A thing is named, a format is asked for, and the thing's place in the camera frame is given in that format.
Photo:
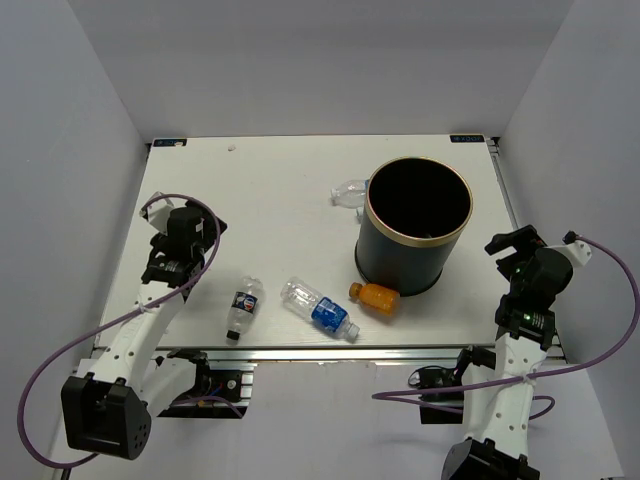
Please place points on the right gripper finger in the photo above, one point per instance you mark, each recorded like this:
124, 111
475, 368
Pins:
524, 239
508, 265

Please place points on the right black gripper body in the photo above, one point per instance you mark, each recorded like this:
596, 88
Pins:
516, 281

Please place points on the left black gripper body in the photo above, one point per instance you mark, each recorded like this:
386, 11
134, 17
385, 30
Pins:
210, 231

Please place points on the pepsi label plastic bottle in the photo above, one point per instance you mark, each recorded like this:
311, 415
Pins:
244, 307

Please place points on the orange plastic bottle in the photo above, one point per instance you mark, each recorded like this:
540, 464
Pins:
374, 296

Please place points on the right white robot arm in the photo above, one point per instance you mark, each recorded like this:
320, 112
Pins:
499, 385

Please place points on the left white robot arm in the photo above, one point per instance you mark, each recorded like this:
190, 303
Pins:
110, 409

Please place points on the dark round bin gold rim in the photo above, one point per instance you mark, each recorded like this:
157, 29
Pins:
414, 212

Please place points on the left blue table sticker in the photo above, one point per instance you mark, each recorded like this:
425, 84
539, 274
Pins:
169, 142

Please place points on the blue table sticker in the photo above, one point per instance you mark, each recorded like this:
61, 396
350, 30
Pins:
467, 138
169, 142

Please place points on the right blue table sticker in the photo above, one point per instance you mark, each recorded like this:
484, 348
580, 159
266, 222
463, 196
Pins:
467, 138

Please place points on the clear bottle white cap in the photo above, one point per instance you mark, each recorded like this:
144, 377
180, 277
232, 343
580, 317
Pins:
351, 194

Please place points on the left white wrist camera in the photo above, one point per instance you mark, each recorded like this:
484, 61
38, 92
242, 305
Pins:
157, 212

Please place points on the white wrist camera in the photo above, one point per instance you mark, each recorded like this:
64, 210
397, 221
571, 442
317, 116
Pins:
575, 250
157, 212

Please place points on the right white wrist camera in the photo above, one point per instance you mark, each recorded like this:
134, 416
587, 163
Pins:
575, 250

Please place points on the aluminium front rail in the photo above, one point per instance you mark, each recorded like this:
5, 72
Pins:
322, 354

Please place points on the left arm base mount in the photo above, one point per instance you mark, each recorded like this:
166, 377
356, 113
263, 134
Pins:
210, 387

